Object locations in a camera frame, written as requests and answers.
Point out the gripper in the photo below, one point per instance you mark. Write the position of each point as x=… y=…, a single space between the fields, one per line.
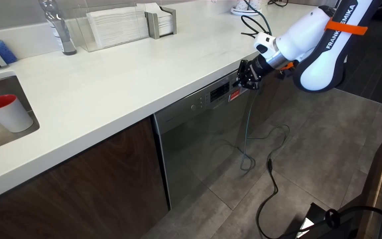
x=261 y=65

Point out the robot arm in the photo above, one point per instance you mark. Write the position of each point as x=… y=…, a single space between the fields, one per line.
x=313 y=36

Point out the red magnet sign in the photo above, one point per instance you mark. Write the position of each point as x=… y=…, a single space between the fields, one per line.
x=237 y=95

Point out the dark wood cabinet door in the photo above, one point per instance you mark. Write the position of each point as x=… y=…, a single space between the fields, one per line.
x=78 y=192
x=272 y=99

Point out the white round appliance base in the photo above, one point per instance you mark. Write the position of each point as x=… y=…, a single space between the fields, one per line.
x=244 y=10

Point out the stainless steel dishwasher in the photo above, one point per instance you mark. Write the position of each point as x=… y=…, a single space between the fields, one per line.
x=197 y=139

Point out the stack of white napkins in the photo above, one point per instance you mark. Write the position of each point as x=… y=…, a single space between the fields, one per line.
x=164 y=21

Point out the grey metal napkin holder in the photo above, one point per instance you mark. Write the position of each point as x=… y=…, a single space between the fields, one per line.
x=153 y=25

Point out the stack of white paper towels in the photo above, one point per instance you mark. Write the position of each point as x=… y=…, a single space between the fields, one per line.
x=118 y=26

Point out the clear paper towel holder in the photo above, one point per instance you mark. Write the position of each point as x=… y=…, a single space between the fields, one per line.
x=88 y=44

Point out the black box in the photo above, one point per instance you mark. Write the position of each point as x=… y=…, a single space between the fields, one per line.
x=323 y=225

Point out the white cup with red inside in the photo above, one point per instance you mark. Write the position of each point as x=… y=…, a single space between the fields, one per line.
x=10 y=114

